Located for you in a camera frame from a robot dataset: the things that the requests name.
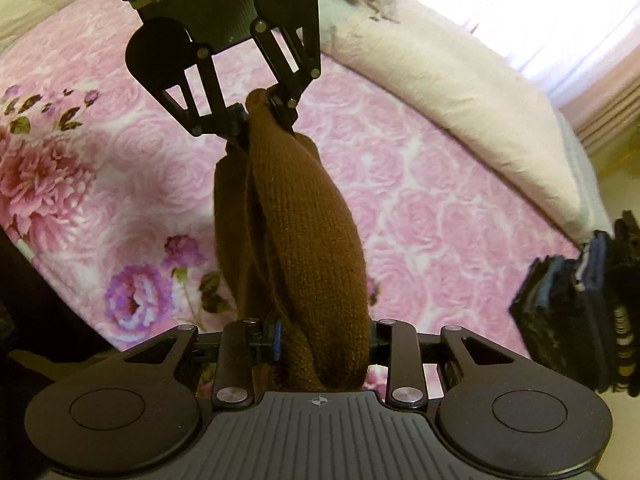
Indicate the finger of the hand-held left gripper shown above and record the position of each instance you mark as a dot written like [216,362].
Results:
[290,90]
[215,120]

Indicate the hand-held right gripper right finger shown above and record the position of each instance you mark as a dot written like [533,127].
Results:
[402,360]

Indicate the beige duvet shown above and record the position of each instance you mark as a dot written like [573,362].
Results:
[475,100]

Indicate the white curtain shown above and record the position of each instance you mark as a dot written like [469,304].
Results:
[540,20]

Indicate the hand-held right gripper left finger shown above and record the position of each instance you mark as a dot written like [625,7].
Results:
[276,342]

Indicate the brown knit sweater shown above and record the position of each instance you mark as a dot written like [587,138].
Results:
[310,240]

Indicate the stack of dark folded clothes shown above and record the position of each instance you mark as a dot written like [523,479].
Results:
[575,300]

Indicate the pink floral blanket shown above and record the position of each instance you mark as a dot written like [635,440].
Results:
[425,200]

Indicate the grey blue cloth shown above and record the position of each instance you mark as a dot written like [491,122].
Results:
[335,20]

